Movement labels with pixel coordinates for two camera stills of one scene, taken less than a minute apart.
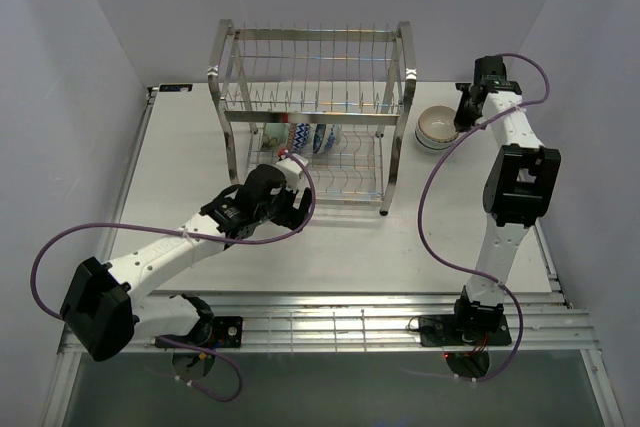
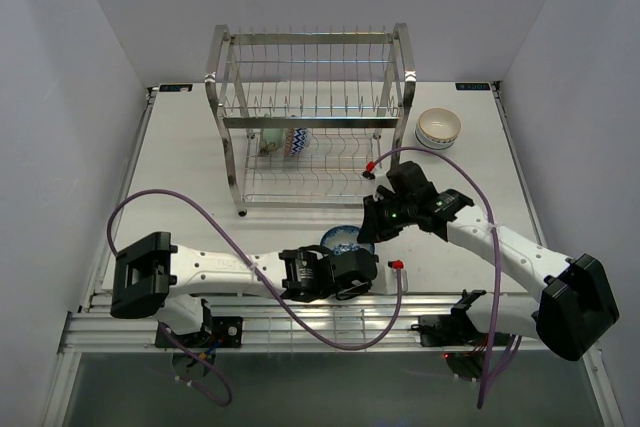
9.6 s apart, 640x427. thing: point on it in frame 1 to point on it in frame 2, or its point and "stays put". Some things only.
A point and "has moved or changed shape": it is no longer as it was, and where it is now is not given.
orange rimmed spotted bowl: (438, 123) stays put
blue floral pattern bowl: (326, 137) to (344, 238)
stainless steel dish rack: (339, 98) stays put
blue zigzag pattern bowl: (301, 136) has moved or changed shape
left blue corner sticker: (176, 88) stays put
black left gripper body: (284, 195) to (364, 286)
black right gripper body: (465, 96) to (388, 215)
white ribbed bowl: (430, 144) stays put
